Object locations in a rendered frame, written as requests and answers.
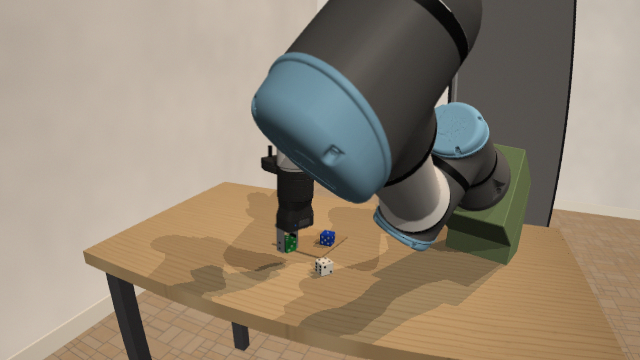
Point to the green die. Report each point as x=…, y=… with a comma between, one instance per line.
x=290, y=243

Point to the blue die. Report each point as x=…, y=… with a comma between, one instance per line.
x=327, y=237

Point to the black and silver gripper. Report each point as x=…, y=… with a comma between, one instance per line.
x=295, y=190

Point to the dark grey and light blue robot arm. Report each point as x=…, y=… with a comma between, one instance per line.
x=351, y=103

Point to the white die with black pips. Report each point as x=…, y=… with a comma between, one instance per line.
x=324, y=266

